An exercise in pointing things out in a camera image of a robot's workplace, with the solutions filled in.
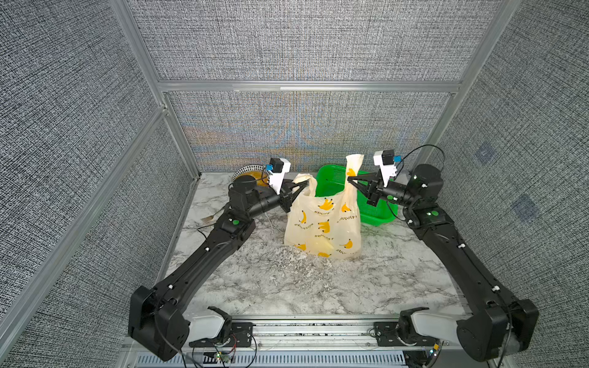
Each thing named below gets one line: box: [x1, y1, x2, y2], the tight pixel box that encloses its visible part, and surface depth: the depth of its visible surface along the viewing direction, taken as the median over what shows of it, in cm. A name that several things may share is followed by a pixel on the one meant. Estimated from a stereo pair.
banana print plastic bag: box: [284, 154, 365, 260], surface depth 76 cm
